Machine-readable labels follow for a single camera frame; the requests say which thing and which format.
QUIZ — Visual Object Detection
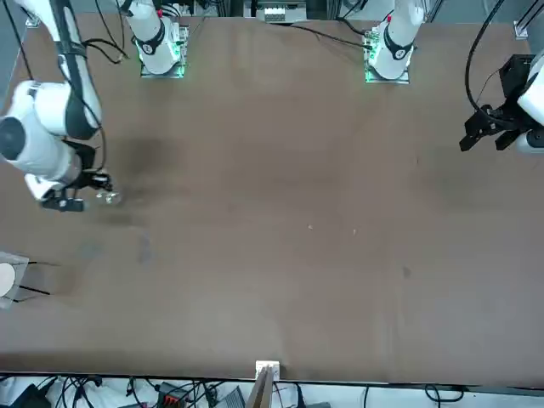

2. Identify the black power adapter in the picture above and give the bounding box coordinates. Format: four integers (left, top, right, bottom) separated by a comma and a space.
8, 383, 48, 408

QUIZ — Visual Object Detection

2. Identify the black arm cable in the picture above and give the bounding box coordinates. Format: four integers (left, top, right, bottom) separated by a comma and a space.
49, 0, 105, 141
465, 0, 511, 114

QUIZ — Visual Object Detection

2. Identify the black hub with red ports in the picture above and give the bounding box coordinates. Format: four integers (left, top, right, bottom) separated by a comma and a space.
156, 381, 189, 407

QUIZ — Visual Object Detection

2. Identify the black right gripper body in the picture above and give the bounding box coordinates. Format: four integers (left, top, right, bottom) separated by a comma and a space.
63, 141, 97, 190

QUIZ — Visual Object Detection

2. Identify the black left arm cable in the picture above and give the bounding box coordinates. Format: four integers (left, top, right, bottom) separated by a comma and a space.
465, 0, 511, 114

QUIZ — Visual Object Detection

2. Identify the white power strip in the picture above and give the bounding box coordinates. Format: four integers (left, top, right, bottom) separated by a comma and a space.
254, 0, 308, 25

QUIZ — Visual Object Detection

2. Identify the black base cable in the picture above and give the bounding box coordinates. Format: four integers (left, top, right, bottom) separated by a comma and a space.
288, 23, 367, 48

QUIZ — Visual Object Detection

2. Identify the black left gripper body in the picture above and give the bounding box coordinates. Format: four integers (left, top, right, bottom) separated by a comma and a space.
488, 54, 536, 128

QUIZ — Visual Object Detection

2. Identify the clear glass alcohol lamp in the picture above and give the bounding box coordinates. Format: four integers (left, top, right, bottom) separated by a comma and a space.
95, 190, 123, 207

